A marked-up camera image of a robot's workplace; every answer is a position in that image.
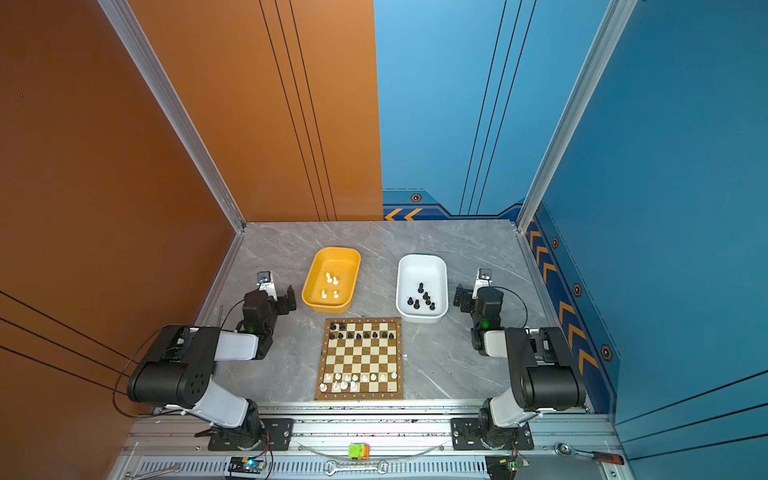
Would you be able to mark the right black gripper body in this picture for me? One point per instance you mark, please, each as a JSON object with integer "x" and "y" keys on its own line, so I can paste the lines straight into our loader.
{"x": 465, "y": 299}

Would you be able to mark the yellow plastic tray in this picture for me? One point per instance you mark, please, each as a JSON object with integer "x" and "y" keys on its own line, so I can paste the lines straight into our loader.
{"x": 331, "y": 280}

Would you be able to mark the green orange small block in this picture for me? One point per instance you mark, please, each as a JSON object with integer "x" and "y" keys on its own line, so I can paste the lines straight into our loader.
{"x": 358, "y": 451}

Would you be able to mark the red handled ratchet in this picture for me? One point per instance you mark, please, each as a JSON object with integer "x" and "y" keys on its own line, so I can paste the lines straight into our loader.
{"x": 564, "y": 449}

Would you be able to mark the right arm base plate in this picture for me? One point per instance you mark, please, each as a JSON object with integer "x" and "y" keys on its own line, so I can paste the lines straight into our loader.
{"x": 469, "y": 434}

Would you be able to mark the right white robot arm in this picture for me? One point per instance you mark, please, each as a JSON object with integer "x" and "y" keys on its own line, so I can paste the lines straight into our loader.
{"x": 542, "y": 372}

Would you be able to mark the silver wrench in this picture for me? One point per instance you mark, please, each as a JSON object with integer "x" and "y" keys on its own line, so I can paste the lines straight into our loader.
{"x": 333, "y": 467}

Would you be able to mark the white plastic tray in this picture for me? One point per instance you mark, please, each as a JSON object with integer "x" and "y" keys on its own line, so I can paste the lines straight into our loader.
{"x": 422, "y": 289}

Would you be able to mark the circuit board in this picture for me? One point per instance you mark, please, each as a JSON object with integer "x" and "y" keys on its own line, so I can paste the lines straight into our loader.
{"x": 247, "y": 467}
{"x": 505, "y": 467}

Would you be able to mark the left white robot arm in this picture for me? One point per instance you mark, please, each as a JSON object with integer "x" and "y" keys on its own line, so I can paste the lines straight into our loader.
{"x": 176, "y": 373}

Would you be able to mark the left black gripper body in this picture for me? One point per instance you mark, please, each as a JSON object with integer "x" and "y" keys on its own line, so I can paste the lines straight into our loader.
{"x": 282, "y": 301}

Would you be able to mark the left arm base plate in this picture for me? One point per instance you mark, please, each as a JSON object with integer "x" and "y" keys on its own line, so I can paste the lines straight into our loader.
{"x": 273, "y": 434}

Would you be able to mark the left circuit board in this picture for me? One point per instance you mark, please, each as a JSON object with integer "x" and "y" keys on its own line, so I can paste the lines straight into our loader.
{"x": 247, "y": 467}

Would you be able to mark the wooden chess board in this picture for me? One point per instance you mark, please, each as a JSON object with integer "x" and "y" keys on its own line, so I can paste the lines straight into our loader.
{"x": 361, "y": 359}

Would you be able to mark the right circuit board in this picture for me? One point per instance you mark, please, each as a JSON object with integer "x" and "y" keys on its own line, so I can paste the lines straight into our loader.
{"x": 505, "y": 467}

